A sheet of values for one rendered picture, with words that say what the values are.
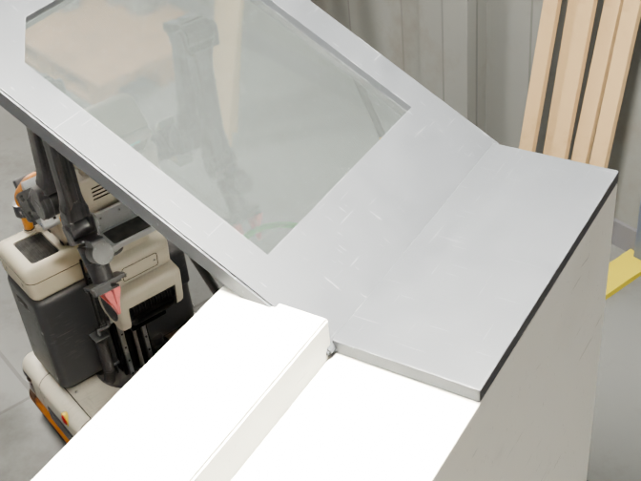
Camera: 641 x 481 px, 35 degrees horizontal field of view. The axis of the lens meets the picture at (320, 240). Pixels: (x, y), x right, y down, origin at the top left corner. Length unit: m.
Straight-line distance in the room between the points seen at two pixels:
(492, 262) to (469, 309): 0.14
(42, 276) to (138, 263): 0.34
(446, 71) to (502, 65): 0.26
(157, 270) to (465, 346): 1.57
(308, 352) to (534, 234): 0.54
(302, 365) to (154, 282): 1.46
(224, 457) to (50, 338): 1.90
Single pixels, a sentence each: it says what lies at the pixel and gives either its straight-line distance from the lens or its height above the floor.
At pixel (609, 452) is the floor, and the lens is 3.62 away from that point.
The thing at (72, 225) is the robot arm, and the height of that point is 1.25.
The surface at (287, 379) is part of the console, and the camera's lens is 1.68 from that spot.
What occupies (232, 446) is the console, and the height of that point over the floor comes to 1.53.
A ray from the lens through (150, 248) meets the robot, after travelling 3.11.
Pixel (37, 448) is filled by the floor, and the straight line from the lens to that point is 3.87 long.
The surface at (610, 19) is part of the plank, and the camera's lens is 3.77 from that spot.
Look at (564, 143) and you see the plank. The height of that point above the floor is 0.61.
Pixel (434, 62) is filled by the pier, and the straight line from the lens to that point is 4.66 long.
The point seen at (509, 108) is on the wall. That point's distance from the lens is 4.58.
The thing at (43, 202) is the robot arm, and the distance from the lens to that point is 2.73.
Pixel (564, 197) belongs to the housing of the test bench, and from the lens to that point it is 2.11.
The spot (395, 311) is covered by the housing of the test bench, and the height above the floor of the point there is 1.50.
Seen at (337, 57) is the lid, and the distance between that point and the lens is 2.28.
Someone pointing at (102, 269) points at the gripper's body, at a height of 1.12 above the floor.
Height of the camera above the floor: 2.70
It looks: 37 degrees down
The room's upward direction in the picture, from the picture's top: 6 degrees counter-clockwise
